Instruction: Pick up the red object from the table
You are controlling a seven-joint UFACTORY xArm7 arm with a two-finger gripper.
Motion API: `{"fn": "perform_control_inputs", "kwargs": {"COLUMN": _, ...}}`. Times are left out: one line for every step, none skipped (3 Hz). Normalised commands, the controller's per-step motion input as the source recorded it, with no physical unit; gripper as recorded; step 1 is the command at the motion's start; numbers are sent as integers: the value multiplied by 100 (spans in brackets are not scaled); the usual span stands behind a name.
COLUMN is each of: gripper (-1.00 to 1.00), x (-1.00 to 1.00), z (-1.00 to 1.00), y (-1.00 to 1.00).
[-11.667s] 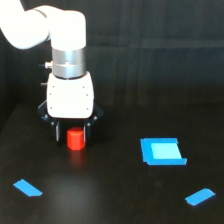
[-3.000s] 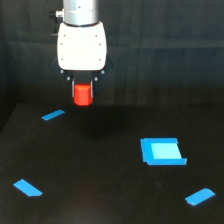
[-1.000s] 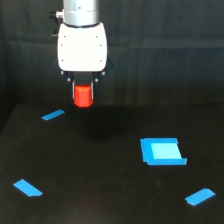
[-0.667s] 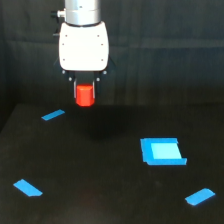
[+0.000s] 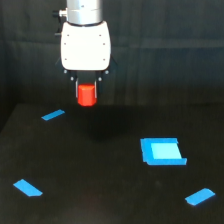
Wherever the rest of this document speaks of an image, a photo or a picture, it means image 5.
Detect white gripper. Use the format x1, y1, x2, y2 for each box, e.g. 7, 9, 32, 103
58, 21, 116, 99

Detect red hexagonal block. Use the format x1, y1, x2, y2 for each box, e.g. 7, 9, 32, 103
78, 84, 97, 106

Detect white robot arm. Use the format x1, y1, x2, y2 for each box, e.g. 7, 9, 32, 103
52, 0, 115, 106

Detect blue tape strip far left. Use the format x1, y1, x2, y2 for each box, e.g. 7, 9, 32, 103
41, 109, 65, 121

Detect blue tape strip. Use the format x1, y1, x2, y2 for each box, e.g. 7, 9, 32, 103
13, 179, 42, 197
41, 109, 65, 121
185, 188, 215, 206

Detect blue taped square target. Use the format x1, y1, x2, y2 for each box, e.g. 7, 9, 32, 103
140, 138, 187, 166

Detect blue tape strip near left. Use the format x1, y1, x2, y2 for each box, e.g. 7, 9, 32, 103
13, 179, 42, 197

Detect blue tape strip near right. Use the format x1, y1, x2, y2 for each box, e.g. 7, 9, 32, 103
185, 188, 215, 206

